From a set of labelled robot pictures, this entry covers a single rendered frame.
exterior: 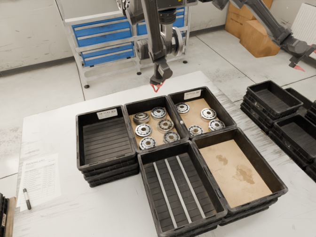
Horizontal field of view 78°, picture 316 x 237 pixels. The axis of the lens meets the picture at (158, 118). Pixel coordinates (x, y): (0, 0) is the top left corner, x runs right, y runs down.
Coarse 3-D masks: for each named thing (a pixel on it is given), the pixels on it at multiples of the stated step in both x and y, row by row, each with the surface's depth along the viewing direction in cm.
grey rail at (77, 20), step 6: (114, 12) 245; (120, 12) 244; (72, 18) 234; (78, 18) 233; (84, 18) 233; (90, 18) 234; (96, 18) 236; (102, 18) 239; (108, 18) 241; (66, 24) 228; (72, 24) 231
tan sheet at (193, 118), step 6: (186, 102) 142; (192, 102) 142; (198, 102) 142; (204, 102) 141; (192, 108) 137; (198, 108) 137; (204, 108) 137; (210, 108) 137; (192, 114) 133; (198, 114) 133; (186, 120) 130; (192, 120) 129; (198, 120) 129; (186, 126) 126; (204, 126) 126; (204, 132) 122
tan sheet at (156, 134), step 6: (132, 120) 131; (150, 120) 130; (156, 120) 130; (132, 126) 127; (156, 126) 127; (156, 132) 123; (138, 138) 120; (156, 138) 120; (162, 138) 120; (138, 144) 117
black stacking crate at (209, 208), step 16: (144, 160) 105; (160, 160) 110; (176, 160) 109; (192, 160) 107; (160, 176) 103; (176, 176) 103; (192, 176) 102; (160, 192) 97; (176, 192) 97; (208, 192) 94; (160, 208) 92; (176, 208) 92; (192, 208) 91; (208, 208) 91; (160, 224) 87; (176, 224) 87; (208, 224) 87
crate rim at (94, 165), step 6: (108, 108) 126; (78, 114) 122; (84, 114) 122; (126, 120) 117; (78, 126) 115; (126, 126) 114; (78, 132) 112; (78, 138) 109; (78, 144) 106; (132, 144) 107; (78, 150) 103; (78, 156) 102; (120, 156) 100; (126, 156) 100; (132, 156) 102; (78, 162) 98; (96, 162) 98; (102, 162) 98; (108, 162) 99; (78, 168) 96; (84, 168) 97; (90, 168) 98
